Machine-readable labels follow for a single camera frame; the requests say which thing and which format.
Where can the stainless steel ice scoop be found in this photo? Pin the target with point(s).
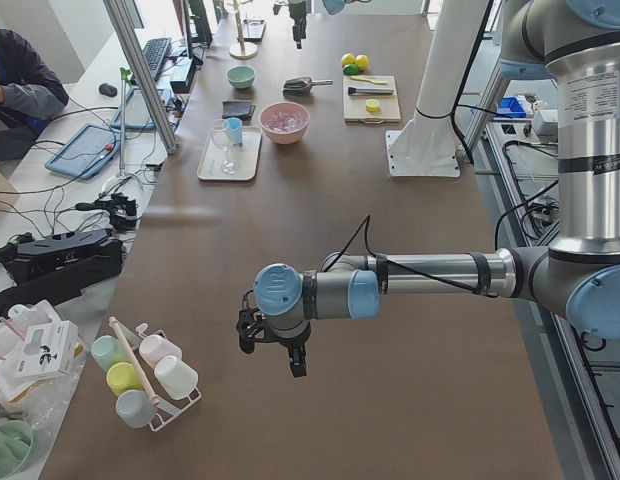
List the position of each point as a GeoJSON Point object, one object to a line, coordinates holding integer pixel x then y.
{"type": "Point", "coordinates": [303, 85]}

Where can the black monitor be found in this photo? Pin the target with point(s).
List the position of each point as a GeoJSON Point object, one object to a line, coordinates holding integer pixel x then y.
{"type": "Point", "coordinates": [196, 30]}

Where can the half lemon slice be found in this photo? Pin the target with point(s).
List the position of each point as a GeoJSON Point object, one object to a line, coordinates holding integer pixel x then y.
{"type": "Point", "coordinates": [372, 105]}

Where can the black keyboard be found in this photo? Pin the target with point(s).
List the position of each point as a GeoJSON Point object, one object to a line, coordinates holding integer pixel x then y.
{"type": "Point", "coordinates": [156, 52]}

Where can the person in dark jacket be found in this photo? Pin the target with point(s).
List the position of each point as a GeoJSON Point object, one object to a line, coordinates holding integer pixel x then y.
{"type": "Point", "coordinates": [30, 95]}

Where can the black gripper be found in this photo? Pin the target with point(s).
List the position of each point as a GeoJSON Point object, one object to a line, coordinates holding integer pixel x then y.
{"type": "Point", "coordinates": [295, 11]}
{"type": "Point", "coordinates": [289, 341]}

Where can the wooden mug tree stand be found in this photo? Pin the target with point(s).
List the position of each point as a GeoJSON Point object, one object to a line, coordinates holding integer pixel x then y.
{"type": "Point", "coordinates": [241, 49]}

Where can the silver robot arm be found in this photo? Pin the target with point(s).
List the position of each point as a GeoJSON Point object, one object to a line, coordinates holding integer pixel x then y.
{"type": "Point", "coordinates": [332, 7]}
{"type": "Point", "coordinates": [576, 276]}

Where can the steel muddler black tip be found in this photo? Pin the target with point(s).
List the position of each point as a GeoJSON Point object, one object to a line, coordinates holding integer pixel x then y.
{"type": "Point", "coordinates": [360, 91]}

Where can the green lime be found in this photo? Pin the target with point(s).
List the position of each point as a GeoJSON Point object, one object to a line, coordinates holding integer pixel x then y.
{"type": "Point", "coordinates": [350, 69]}

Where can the wooden stick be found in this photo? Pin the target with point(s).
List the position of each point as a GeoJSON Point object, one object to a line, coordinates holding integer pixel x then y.
{"type": "Point", "coordinates": [146, 385]}

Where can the yellow plastic knife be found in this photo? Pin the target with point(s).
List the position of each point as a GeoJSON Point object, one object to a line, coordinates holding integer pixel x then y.
{"type": "Point", "coordinates": [370, 80]}

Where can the white wire cup rack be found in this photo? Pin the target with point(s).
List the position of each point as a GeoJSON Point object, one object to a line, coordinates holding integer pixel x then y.
{"type": "Point", "coordinates": [168, 409]}

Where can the bamboo cutting board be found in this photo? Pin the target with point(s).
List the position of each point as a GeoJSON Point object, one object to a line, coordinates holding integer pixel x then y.
{"type": "Point", "coordinates": [354, 106]}

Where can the cream serving tray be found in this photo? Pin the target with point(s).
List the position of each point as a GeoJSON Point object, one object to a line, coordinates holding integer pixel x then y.
{"type": "Point", "coordinates": [245, 158]}

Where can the grey cup on rack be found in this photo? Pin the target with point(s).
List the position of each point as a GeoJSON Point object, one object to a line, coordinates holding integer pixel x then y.
{"type": "Point", "coordinates": [135, 409]}

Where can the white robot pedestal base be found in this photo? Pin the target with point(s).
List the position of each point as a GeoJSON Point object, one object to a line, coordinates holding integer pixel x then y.
{"type": "Point", "coordinates": [427, 144]}

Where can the white product box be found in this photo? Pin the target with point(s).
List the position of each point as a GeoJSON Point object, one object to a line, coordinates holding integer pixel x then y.
{"type": "Point", "coordinates": [48, 350]}

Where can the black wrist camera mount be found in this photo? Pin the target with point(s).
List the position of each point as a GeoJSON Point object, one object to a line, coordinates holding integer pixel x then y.
{"type": "Point", "coordinates": [250, 326]}

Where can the black tray with glasses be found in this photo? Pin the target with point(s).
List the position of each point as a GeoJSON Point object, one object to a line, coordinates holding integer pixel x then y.
{"type": "Point", "coordinates": [253, 29]}

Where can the grey folded cloth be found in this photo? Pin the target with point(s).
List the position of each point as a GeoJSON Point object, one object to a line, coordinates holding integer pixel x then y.
{"type": "Point", "coordinates": [241, 109]}

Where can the clear wine glass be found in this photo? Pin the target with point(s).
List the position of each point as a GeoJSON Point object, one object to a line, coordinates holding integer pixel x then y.
{"type": "Point", "coordinates": [223, 141]}

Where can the light blue cup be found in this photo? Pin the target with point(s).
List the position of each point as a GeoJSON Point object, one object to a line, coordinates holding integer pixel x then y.
{"type": "Point", "coordinates": [235, 131]}

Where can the yellow cup on rack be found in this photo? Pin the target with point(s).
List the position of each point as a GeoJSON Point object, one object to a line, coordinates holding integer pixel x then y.
{"type": "Point", "coordinates": [122, 377]}

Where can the black computer mouse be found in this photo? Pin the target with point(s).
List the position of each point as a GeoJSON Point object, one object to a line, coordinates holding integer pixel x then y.
{"type": "Point", "coordinates": [108, 90]}

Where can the white cup on rack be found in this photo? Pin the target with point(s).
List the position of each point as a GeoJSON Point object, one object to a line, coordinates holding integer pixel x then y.
{"type": "Point", "coordinates": [176, 377]}

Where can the aluminium frame post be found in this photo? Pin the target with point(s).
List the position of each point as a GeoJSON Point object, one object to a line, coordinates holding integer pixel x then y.
{"type": "Point", "coordinates": [122, 23]}

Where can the blue teach pendant tablet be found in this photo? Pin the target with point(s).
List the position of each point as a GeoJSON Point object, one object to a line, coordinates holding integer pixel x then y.
{"type": "Point", "coordinates": [86, 153]}

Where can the mint green cup on rack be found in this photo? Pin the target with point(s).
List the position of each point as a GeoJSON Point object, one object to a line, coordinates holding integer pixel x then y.
{"type": "Point", "coordinates": [107, 351]}

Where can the pink bowl of ice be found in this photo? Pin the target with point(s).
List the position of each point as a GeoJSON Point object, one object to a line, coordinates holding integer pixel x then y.
{"type": "Point", "coordinates": [284, 123]}

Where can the pink cup on rack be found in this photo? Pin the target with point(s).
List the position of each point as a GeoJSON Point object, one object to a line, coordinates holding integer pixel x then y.
{"type": "Point", "coordinates": [154, 348]}

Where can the yellow lemon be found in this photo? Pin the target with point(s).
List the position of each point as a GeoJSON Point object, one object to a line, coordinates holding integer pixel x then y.
{"type": "Point", "coordinates": [347, 59]}
{"type": "Point", "coordinates": [362, 62]}

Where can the green bowl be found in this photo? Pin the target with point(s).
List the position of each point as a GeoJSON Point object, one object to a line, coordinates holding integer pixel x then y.
{"type": "Point", "coordinates": [241, 77]}

